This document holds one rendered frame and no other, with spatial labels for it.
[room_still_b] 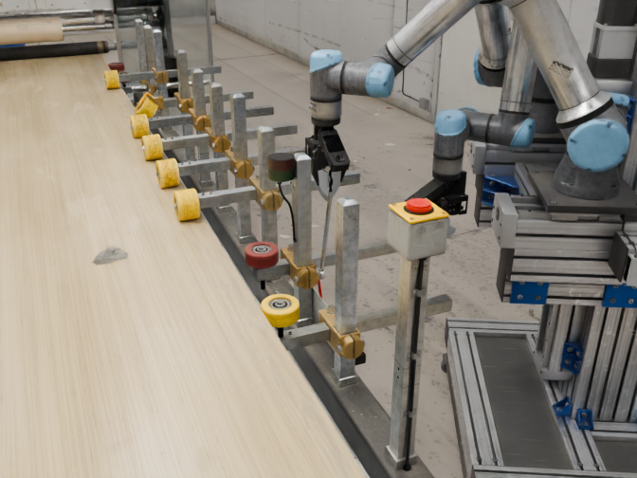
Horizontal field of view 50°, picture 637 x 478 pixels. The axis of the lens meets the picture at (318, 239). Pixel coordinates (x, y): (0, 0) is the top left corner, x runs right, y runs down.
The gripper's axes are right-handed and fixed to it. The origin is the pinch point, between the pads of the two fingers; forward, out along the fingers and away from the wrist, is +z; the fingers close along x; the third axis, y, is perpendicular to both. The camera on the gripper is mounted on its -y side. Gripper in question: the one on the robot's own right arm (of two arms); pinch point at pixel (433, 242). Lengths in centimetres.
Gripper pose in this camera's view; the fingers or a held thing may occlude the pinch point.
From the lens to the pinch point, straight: 185.4
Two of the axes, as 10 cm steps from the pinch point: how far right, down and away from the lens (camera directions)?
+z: 0.0, 8.9, 4.5
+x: -3.8, -4.1, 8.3
